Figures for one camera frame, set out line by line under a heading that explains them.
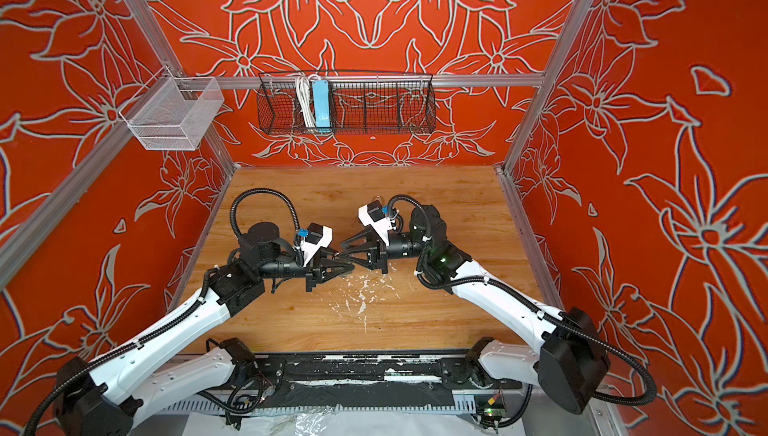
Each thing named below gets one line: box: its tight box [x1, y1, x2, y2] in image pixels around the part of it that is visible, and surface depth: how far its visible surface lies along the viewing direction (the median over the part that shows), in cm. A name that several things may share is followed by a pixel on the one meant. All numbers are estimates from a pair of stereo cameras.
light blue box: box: [312, 80, 330, 128], surface depth 91 cm
